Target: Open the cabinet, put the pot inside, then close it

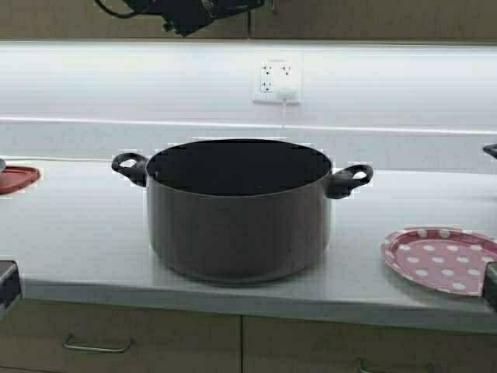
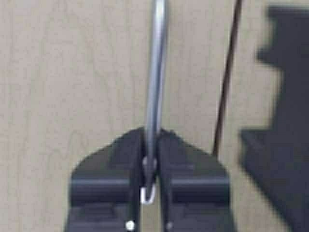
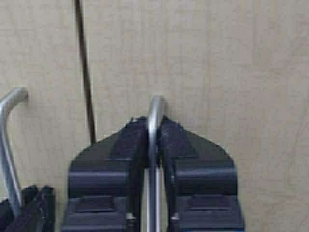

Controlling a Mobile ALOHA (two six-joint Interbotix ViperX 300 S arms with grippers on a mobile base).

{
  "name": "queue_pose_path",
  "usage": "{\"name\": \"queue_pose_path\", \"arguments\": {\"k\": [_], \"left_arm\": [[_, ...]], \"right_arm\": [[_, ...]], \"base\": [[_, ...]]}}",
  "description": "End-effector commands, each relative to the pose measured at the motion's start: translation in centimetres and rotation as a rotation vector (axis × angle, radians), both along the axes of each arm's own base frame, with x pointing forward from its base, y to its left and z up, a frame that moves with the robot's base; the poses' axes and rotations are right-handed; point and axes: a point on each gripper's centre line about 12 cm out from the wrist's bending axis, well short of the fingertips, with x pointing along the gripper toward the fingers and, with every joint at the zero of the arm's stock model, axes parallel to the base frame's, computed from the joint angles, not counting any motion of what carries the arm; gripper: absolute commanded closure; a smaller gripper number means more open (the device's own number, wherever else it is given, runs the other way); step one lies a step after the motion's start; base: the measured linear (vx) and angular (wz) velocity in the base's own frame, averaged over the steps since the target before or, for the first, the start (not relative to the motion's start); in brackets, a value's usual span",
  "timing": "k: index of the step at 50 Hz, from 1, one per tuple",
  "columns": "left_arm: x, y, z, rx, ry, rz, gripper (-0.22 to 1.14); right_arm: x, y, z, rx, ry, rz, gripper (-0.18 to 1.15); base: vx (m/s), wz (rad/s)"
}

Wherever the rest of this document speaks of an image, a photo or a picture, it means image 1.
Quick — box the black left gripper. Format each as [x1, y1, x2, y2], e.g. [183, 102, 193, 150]
[161, 0, 269, 38]

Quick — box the pink polka dot plate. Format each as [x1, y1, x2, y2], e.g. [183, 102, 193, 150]
[380, 226, 496, 298]

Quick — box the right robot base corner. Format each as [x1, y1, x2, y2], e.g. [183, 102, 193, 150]
[482, 262, 497, 312]

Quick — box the red plastic lid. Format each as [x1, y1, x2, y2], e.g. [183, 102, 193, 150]
[0, 166, 40, 195]

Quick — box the right lower drawer front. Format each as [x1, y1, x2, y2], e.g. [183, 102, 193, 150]
[242, 316, 496, 372]

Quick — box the white plug adapter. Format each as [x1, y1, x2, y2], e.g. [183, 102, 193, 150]
[276, 85, 298, 103]

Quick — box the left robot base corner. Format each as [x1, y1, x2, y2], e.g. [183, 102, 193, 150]
[0, 260, 22, 319]

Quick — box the small black cooking pot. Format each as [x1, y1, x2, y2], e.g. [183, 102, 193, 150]
[482, 144, 497, 159]

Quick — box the large grey cooking pot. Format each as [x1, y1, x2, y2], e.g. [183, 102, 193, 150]
[111, 138, 374, 284]

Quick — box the white wall power outlet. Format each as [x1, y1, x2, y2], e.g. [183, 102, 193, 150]
[252, 59, 302, 105]

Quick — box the cabinet door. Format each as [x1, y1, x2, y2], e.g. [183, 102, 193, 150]
[251, 0, 496, 42]
[0, 0, 249, 40]

